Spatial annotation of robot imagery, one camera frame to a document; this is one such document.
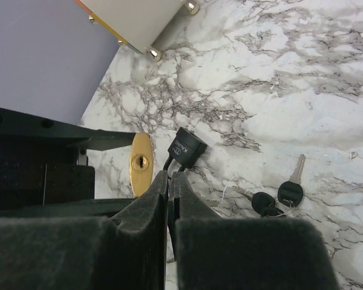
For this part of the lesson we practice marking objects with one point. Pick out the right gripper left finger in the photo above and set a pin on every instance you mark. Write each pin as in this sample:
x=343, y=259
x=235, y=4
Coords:
x=126, y=251

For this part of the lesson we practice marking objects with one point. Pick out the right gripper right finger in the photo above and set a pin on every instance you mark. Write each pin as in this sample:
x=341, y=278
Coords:
x=213, y=252

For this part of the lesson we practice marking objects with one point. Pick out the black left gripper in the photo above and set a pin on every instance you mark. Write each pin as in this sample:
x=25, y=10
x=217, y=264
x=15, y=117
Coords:
x=42, y=163

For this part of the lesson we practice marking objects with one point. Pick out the brass padlock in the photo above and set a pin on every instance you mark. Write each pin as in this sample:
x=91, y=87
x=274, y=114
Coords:
x=141, y=164

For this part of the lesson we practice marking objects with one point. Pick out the black head key bunch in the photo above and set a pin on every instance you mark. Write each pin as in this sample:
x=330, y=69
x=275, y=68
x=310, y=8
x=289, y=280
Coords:
x=290, y=195

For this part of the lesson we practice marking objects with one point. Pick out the black padlock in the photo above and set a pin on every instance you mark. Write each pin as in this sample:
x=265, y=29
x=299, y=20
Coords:
x=185, y=149

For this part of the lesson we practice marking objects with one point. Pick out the beige cylindrical drum box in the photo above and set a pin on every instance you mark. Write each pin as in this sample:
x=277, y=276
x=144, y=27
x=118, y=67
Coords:
x=136, y=23

